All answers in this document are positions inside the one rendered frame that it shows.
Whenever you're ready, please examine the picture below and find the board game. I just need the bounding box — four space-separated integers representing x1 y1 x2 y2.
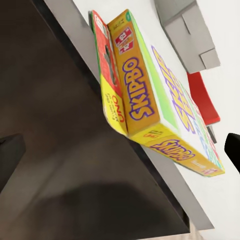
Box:
91 9 226 178

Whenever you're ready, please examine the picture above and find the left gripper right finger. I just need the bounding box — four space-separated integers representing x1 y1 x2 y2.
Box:
224 132 240 172

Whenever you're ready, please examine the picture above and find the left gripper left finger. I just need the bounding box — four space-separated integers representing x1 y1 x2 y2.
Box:
0 133 26 193

